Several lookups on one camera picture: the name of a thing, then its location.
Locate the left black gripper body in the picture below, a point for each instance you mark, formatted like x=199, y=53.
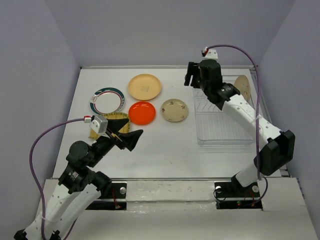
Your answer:
x=103, y=145

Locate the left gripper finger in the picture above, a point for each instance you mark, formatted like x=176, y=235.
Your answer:
x=131, y=139
x=116, y=126

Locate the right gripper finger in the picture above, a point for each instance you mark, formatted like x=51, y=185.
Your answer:
x=193, y=68
x=191, y=79

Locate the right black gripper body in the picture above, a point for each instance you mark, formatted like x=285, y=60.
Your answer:
x=203, y=82

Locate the white plate green rim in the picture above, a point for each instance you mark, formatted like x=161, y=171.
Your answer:
x=107, y=100

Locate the orange round plate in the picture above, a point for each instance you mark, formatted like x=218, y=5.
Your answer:
x=142, y=113

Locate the beige bird pattern plate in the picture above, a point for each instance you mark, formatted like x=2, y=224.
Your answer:
x=243, y=85

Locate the small beige patterned plate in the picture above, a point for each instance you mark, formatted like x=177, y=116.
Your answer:
x=174, y=110

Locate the plain beige round plate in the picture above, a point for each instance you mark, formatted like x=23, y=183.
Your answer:
x=144, y=87

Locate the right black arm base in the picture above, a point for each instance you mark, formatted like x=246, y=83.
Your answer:
x=230, y=195

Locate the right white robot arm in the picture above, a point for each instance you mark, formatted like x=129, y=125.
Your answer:
x=275, y=147

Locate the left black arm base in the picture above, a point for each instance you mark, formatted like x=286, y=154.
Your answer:
x=114, y=200

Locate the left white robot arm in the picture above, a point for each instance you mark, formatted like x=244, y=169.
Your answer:
x=78, y=186

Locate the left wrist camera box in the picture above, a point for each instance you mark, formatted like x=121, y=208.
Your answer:
x=99, y=124

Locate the white wire dish rack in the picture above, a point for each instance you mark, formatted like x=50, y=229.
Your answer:
x=213, y=126

